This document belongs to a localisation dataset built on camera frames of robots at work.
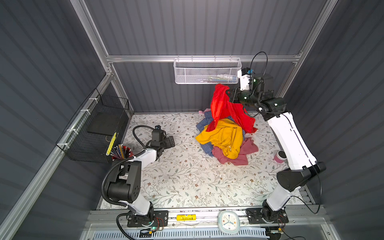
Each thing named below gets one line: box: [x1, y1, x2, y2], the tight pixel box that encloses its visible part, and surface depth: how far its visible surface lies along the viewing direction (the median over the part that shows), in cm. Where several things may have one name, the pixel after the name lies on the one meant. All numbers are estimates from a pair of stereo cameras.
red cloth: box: [206, 83, 258, 134], surface depth 78 cm
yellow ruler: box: [105, 132, 117, 156], surface depth 71 cm
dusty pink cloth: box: [211, 137, 259, 166], surface depth 95 cm
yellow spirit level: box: [176, 214, 197, 221], surface depth 74 cm
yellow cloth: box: [195, 118, 244, 159], surface depth 96 cm
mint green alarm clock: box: [217, 210, 241, 235], surface depth 72 cm
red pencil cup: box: [110, 144, 134, 161], surface depth 84 cm
